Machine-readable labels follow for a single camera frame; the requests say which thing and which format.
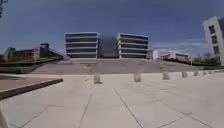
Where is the wide stone stairway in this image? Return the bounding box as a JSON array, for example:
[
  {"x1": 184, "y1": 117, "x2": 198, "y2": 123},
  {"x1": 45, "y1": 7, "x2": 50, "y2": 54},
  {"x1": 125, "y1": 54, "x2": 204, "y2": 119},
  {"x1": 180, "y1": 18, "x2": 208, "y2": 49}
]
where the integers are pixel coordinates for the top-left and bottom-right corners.
[{"x1": 30, "y1": 58, "x2": 204, "y2": 75}]

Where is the row of concrete bollards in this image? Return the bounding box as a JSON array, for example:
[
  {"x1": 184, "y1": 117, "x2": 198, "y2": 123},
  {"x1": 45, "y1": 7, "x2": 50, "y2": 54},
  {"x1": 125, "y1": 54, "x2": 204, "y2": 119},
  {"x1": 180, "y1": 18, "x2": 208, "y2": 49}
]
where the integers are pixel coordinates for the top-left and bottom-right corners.
[{"x1": 93, "y1": 69, "x2": 214, "y2": 85}]

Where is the striped glass office building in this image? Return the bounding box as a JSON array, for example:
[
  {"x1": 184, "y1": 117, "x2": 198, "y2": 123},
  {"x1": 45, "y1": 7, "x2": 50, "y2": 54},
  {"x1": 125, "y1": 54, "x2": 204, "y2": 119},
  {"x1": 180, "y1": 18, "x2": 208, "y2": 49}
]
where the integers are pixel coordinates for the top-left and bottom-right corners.
[{"x1": 63, "y1": 31, "x2": 150, "y2": 60}]

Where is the pale concrete slab plaza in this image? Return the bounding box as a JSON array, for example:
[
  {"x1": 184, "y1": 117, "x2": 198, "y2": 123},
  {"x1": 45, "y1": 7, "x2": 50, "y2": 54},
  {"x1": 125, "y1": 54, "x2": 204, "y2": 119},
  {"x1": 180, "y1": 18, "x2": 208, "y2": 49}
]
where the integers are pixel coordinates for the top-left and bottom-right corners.
[{"x1": 0, "y1": 71, "x2": 224, "y2": 128}]

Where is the low white building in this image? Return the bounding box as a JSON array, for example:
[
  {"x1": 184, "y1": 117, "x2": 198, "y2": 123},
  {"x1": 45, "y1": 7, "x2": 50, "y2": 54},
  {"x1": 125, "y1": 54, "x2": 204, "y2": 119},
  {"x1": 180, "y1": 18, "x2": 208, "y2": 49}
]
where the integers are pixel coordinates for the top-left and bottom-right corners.
[{"x1": 152, "y1": 49, "x2": 192, "y2": 62}]

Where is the low brown building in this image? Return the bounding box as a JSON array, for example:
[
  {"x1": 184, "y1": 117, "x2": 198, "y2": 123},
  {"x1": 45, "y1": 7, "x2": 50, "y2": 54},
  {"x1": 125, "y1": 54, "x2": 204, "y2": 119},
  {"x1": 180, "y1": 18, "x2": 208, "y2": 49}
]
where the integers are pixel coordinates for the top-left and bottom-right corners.
[{"x1": 2, "y1": 42, "x2": 65, "y2": 63}]

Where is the dark raised kerb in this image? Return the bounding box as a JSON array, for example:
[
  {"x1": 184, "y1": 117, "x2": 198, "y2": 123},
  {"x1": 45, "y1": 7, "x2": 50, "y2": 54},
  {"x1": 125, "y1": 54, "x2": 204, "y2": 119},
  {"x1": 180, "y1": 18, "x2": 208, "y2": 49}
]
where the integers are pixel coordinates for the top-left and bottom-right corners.
[{"x1": 0, "y1": 77, "x2": 64, "y2": 101}]

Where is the reddish brown paved strip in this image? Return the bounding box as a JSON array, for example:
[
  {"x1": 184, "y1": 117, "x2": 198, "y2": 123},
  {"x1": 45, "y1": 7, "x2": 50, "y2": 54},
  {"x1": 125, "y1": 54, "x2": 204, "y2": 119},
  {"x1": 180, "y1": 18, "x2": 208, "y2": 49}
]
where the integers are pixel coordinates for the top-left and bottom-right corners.
[{"x1": 0, "y1": 77, "x2": 60, "y2": 92}]

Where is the white building with dark windows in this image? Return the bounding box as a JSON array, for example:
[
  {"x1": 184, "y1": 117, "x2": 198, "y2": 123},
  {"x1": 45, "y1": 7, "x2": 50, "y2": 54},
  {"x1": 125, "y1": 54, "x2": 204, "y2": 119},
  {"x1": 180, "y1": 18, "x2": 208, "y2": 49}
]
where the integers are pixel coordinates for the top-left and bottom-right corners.
[{"x1": 202, "y1": 15, "x2": 224, "y2": 66}]

